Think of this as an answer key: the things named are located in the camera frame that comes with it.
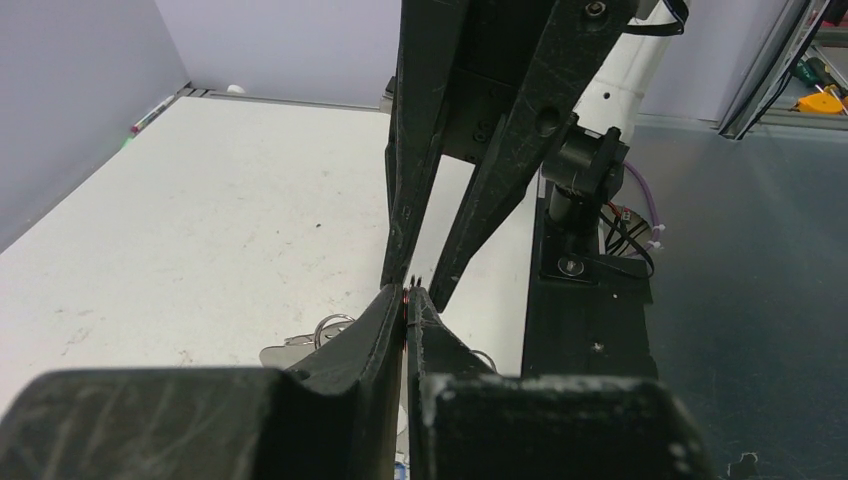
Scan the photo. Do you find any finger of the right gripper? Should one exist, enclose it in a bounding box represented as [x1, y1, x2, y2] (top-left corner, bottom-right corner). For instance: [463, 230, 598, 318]
[380, 1, 469, 286]
[429, 1, 635, 312]

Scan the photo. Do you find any silver metal key organizer ring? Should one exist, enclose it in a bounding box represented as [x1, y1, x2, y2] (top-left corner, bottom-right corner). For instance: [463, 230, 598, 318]
[258, 312, 498, 480]

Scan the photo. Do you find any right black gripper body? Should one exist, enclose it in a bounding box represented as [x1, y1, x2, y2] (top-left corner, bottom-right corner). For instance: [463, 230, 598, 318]
[441, 1, 557, 164]

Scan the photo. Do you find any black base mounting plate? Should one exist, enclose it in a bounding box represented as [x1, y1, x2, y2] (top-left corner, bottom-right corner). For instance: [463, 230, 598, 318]
[521, 181, 659, 379]

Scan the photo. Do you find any marker pen on rail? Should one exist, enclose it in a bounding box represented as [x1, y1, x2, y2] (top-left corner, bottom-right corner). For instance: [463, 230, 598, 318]
[130, 95, 176, 136]

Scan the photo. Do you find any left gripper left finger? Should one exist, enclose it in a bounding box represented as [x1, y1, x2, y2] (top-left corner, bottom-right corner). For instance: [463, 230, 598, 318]
[284, 284, 406, 479]

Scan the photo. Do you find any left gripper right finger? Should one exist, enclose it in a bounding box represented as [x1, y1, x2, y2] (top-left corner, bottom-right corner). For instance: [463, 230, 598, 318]
[407, 288, 503, 479]

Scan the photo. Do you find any vertical aluminium frame post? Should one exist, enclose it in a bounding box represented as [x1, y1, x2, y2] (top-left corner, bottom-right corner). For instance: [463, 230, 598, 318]
[718, 1, 831, 140]

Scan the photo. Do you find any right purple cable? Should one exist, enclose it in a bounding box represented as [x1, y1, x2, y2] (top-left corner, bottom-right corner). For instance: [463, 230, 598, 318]
[622, 160, 664, 256]

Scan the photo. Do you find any yellow tool on floor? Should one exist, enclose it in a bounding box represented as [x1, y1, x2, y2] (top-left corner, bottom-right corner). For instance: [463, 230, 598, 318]
[792, 91, 847, 115]

